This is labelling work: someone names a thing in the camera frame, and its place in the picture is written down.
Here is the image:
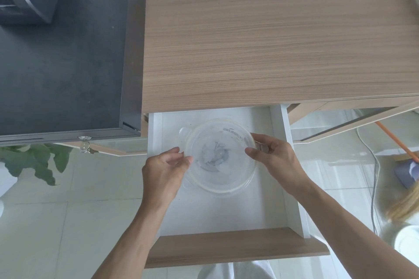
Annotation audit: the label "person's left hand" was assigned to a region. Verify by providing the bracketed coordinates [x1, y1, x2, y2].
[141, 147, 194, 211]

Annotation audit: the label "person's right hand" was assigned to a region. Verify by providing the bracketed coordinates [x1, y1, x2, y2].
[245, 133, 312, 198]

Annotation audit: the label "clear plastic lidded container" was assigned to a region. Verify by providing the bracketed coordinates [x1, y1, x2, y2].
[178, 118, 258, 198]

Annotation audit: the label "person's left forearm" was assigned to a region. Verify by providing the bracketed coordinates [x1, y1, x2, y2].
[93, 198, 179, 279]

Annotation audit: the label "person's right forearm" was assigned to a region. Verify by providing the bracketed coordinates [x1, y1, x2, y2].
[288, 179, 419, 279]

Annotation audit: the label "white drawer with wooden front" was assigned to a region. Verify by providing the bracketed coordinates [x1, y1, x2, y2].
[145, 104, 330, 269]

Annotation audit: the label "wooden cabinet door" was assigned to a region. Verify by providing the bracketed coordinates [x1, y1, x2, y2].
[287, 96, 419, 144]

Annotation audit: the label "clear glass knob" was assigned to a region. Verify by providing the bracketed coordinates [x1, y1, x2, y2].
[77, 136, 92, 155]

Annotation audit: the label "wooden cabinet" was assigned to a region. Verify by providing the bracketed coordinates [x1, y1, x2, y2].
[141, 0, 419, 116]

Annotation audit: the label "person's white trousers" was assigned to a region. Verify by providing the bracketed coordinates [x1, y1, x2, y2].
[196, 259, 276, 279]

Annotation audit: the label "dark grey cabinet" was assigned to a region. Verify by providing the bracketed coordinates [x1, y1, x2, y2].
[0, 0, 146, 146]

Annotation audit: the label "green leafy plant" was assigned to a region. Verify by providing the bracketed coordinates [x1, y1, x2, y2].
[0, 143, 74, 187]

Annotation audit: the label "grey dustpan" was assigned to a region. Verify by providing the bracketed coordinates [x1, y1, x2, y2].
[394, 159, 419, 190]

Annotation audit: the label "white bucket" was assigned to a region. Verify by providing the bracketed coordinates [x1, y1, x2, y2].
[392, 223, 419, 264]

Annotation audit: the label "white plant pot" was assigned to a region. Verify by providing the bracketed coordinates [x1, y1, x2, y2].
[0, 160, 19, 218]

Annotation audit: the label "white cable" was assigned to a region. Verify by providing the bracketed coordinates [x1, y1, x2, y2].
[356, 124, 384, 235]

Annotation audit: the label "broom with orange handle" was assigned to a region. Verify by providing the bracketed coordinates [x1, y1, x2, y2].
[374, 121, 419, 223]

